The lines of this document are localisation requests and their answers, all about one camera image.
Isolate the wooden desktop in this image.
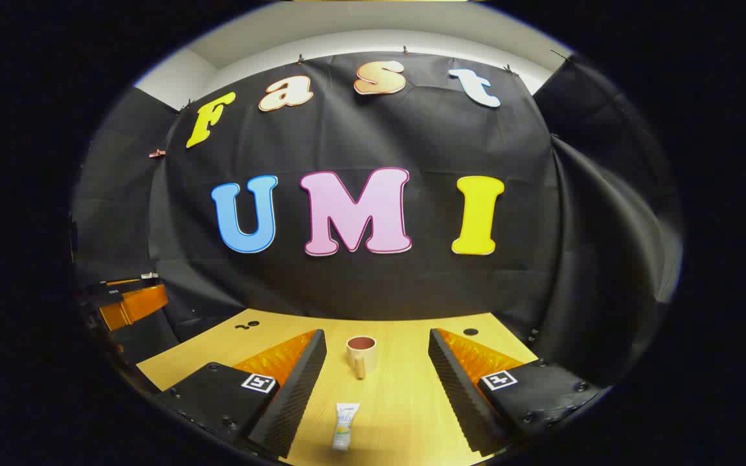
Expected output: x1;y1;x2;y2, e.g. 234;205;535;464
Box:
135;309;539;466

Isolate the beige cup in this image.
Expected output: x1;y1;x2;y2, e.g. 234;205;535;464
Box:
346;335;378;380

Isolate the white toothpaste tube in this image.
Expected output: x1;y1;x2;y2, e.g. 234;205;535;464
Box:
332;403;361;452

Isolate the black backdrop cloth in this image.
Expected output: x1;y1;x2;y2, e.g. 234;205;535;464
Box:
72;50;683;389

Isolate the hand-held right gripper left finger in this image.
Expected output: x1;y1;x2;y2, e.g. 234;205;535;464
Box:
156;329;328;460

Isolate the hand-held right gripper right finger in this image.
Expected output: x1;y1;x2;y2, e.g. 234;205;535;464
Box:
427;327;607;457

